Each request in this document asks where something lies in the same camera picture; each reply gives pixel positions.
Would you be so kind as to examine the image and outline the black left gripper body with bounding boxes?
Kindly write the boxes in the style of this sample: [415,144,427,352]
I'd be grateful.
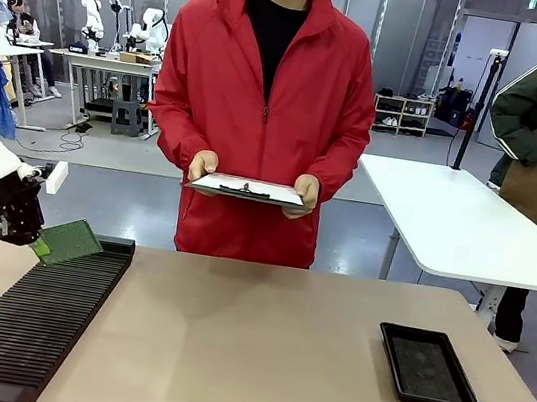
[0,172,53,251]

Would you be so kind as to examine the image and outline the green PCB board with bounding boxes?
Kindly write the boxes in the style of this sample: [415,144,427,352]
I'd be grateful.
[34,212,109,274]

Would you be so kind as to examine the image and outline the grey clipboard with black clip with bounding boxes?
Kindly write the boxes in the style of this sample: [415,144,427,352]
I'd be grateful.
[183,168,309,211]

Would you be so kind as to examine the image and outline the person's right forearm red sleeve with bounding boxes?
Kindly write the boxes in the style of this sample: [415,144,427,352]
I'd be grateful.
[149,108,214,188]

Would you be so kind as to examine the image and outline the person's left forearm red sleeve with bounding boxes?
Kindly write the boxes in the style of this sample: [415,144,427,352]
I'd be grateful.
[298,130,373,211]

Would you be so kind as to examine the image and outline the black slotted PCB rack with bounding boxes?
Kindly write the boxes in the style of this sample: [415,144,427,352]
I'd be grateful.
[0,220,137,402]

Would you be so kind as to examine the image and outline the person's right hand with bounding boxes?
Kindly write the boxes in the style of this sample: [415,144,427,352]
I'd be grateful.
[184,147,222,199]

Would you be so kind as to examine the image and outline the person's left hand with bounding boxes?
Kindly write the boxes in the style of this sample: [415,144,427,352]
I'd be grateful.
[279,170,324,224]

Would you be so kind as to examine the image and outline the black step stool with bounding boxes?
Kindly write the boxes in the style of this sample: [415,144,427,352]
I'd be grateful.
[108,96,147,139]

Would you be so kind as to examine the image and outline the white background desk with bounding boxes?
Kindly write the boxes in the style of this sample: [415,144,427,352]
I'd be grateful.
[0,34,62,134]

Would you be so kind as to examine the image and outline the long background workbench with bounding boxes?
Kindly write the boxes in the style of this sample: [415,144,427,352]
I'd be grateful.
[36,43,169,144]

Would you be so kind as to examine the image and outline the seated person with headphones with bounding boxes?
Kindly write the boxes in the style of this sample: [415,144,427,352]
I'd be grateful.
[0,0,77,100]

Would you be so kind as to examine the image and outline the brown cardboard box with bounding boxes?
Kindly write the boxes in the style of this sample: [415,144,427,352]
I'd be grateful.
[117,49,156,68]

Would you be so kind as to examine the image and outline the small white background robot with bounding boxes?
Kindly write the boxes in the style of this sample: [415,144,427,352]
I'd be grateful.
[73,0,109,56]

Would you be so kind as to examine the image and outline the slim white background robot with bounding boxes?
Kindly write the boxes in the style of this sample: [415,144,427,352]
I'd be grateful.
[100,0,129,54]

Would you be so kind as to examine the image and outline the large white background robot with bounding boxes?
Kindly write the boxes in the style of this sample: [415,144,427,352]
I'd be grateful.
[121,2,175,58]

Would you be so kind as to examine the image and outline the white paper sheet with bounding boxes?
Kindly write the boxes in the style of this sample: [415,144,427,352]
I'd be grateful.
[189,169,305,206]

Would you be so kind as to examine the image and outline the person in red jacket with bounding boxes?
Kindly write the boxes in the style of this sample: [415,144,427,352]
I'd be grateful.
[127,0,394,278]

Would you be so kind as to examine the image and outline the wooden shoe shelf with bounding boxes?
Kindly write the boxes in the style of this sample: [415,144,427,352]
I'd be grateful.
[370,91,437,140]

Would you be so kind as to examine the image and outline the white side table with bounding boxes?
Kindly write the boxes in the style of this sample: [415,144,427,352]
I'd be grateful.
[337,152,537,333]

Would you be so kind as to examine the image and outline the black bags pile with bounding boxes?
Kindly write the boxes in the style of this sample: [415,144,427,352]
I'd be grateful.
[433,83,477,130]

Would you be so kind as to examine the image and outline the black floor cables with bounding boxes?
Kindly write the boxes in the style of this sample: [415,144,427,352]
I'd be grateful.
[14,111,94,159]

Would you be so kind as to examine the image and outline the black pole camera stand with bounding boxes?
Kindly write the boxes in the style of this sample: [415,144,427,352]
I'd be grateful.
[449,44,510,177]

